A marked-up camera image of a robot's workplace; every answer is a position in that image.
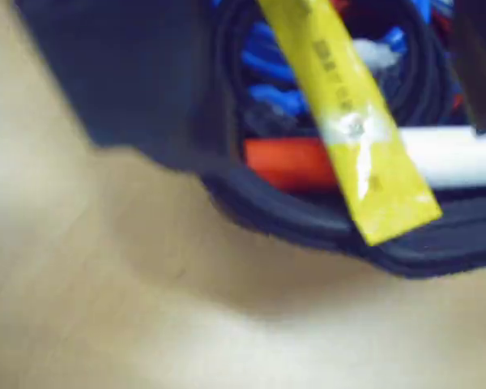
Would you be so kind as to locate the yellow instant coffee stick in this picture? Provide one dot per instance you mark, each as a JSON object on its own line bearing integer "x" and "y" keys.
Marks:
{"x": 348, "y": 101}

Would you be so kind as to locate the black plastic bowl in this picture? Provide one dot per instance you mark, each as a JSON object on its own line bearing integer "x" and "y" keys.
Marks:
{"x": 308, "y": 227}

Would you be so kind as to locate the white marker with red cap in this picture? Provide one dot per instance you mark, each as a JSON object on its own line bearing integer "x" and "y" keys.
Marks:
{"x": 287, "y": 162}

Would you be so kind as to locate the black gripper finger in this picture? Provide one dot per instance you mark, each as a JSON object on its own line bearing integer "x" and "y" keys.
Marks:
{"x": 482, "y": 61}
{"x": 137, "y": 81}

